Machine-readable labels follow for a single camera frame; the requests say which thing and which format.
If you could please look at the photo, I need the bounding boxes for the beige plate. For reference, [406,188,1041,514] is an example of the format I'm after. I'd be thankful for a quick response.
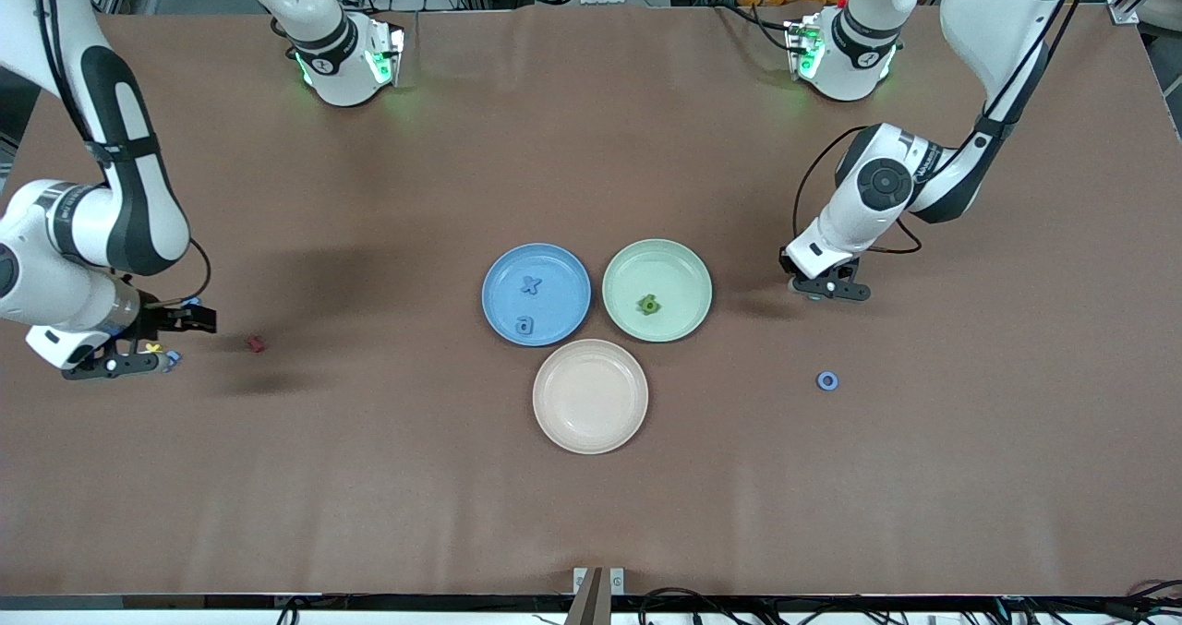
[532,338,650,456]

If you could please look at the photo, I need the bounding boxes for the brown table cover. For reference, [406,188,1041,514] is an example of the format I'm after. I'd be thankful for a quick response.
[0,2,1182,598]

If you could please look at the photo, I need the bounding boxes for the black cables under table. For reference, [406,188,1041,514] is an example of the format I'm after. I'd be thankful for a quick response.
[272,586,1182,625]

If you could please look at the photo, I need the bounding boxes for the green plate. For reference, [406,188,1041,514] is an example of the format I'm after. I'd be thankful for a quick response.
[601,238,714,344]

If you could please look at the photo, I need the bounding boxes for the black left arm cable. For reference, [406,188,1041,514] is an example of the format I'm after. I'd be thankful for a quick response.
[792,0,1100,257]

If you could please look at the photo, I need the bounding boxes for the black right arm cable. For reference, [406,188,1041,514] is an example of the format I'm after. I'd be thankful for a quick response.
[32,0,213,307]

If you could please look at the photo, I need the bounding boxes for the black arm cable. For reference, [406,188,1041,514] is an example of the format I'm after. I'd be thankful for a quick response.
[32,0,213,307]
[792,0,1100,257]

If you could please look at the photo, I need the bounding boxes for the blue plate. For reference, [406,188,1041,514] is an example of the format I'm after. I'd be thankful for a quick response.
[481,242,593,348]

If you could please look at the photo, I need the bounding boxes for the brown post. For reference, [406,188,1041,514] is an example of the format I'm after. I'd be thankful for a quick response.
[563,567,612,625]

